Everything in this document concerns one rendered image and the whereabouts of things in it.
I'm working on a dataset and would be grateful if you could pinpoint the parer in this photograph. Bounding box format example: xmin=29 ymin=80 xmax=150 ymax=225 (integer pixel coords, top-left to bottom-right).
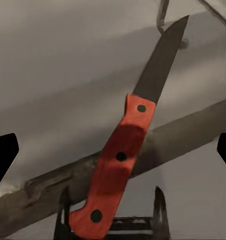
xmin=68 ymin=15 xmax=190 ymax=240

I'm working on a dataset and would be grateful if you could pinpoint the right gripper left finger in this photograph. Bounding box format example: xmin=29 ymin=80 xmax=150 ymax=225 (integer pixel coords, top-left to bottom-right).
xmin=0 ymin=133 xmax=19 ymax=182

